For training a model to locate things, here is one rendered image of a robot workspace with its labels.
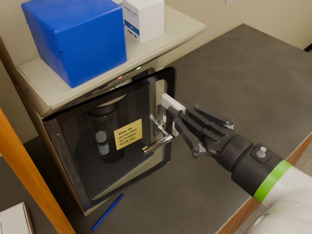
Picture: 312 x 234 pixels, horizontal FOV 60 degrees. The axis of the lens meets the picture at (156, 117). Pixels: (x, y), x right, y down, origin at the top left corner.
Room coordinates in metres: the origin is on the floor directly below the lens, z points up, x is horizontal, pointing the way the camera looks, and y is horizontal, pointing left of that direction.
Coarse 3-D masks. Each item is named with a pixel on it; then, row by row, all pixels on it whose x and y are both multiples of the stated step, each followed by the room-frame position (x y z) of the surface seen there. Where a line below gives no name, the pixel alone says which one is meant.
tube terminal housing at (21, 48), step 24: (0, 0) 0.35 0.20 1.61; (24, 0) 0.37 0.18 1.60; (0, 24) 0.35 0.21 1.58; (24, 24) 0.36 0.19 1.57; (0, 48) 0.37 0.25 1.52; (24, 48) 0.36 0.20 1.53; (24, 96) 0.37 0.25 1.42; (96, 96) 0.42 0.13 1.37; (48, 144) 0.37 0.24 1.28; (72, 192) 0.35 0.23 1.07
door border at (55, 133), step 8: (56, 120) 0.35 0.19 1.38; (56, 128) 0.34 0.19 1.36; (56, 136) 0.34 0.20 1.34; (56, 144) 0.34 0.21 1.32; (64, 144) 0.34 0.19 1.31; (56, 152) 0.33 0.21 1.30; (64, 152) 0.34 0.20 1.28; (64, 160) 0.34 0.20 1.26; (72, 160) 0.35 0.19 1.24; (64, 168) 0.33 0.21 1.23; (72, 168) 0.34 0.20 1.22; (72, 176) 0.34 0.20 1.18; (80, 184) 0.34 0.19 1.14; (80, 192) 0.34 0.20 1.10; (88, 200) 0.35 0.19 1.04; (88, 208) 0.34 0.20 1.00
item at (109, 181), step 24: (168, 72) 0.49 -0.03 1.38; (120, 96) 0.42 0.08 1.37; (144, 96) 0.45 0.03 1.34; (48, 120) 0.34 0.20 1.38; (72, 120) 0.36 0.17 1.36; (96, 120) 0.39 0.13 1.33; (120, 120) 0.42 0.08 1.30; (144, 120) 0.45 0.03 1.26; (168, 120) 0.49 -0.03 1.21; (72, 144) 0.35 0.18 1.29; (96, 144) 0.38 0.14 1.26; (144, 144) 0.45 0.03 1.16; (168, 144) 0.50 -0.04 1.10; (96, 168) 0.37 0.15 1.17; (120, 168) 0.41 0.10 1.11; (144, 168) 0.45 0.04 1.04; (96, 192) 0.36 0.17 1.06
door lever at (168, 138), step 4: (160, 128) 0.47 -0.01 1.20; (164, 132) 0.46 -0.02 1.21; (164, 136) 0.44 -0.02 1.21; (168, 136) 0.44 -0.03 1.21; (172, 136) 0.44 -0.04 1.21; (160, 140) 0.43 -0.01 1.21; (164, 140) 0.43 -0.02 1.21; (168, 140) 0.43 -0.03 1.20; (172, 140) 0.44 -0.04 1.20; (152, 144) 0.42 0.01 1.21; (156, 144) 0.42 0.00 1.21; (160, 144) 0.42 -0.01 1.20; (144, 148) 0.41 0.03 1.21; (148, 148) 0.41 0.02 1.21; (152, 148) 0.41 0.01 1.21; (156, 148) 0.41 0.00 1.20; (144, 152) 0.40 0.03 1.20; (148, 152) 0.40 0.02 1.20
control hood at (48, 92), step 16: (176, 16) 0.50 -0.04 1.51; (176, 32) 0.44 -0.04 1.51; (192, 32) 0.44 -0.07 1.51; (128, 48) 0.39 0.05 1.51; (144, 48) 0.39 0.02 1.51; (160, 48) 0.39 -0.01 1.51; (32, 64) 0.35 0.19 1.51; (128, 64) 0.35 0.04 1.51; (32, 80) 0.31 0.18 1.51; (48, 80) 0.31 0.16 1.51; (96, 80) 0.31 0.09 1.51; (32, 96) 0.31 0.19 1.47; (48, 96) 0.27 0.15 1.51; (64, 96) 0.27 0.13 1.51; (80, 96) 0.30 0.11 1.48; (48, 112) 0.28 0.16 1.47
